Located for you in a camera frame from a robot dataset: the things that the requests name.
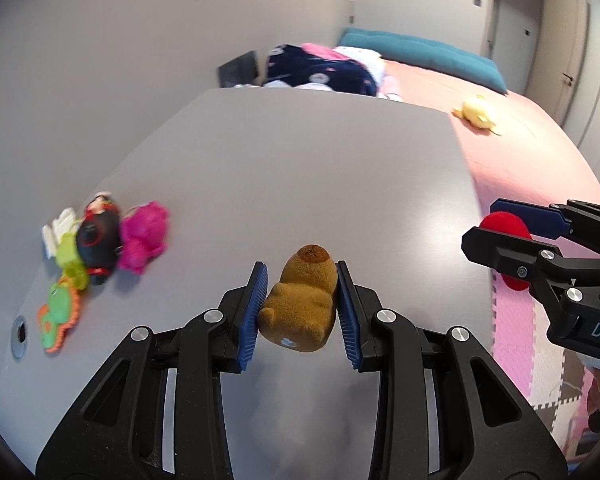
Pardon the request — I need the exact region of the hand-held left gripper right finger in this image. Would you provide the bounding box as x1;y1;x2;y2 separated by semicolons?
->
334;260;567;480

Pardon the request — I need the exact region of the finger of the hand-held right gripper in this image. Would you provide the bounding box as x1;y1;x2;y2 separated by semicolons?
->
461;226;600;321
489;198;600;261

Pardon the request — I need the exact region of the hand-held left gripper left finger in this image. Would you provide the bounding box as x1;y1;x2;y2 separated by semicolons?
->
36;261;270;480

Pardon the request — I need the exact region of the red ball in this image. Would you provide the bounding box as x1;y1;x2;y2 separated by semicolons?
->
480;212;533;292

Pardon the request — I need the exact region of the brown plush bear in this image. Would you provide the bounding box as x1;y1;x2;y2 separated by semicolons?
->
257;244;338;353

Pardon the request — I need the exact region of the lime green toy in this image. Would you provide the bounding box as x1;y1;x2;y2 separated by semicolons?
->
55;232;90;291

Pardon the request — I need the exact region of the bed with pink sheet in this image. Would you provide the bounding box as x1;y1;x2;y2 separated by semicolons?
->
380;57;600;273

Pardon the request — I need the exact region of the yellow plush duck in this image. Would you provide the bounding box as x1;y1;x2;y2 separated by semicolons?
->
452;95;502;137

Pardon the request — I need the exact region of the pink toy figure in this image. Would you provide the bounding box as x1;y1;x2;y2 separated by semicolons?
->
117;201;170;275

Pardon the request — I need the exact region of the black toy figure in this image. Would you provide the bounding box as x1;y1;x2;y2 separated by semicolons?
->
76;191;125;286

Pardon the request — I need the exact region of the teal pillow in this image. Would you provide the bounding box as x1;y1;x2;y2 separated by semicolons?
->
337;27;508;95

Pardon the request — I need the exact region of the green and orange toy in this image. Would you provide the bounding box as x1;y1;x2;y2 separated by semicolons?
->
36;280;81;353

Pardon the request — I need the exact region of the grey room door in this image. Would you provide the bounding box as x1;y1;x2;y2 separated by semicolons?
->
494;0;549;59

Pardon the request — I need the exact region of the white toy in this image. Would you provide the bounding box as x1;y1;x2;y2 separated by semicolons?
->
42;207;78;260

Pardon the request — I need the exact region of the white printed cloth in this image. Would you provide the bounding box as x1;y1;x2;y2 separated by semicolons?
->
330;47;387;87

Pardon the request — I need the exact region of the navy printed blanket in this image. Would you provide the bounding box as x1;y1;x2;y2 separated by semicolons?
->
265;44;379;97

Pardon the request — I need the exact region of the pink cloth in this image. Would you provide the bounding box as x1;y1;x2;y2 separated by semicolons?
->
300;42;342;59

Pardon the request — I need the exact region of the grey desk cable grommet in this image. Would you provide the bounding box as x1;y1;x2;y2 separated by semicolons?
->
11;315;29;359

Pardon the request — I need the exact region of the black wall socket panel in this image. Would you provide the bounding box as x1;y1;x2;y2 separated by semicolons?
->
217;51;259;87

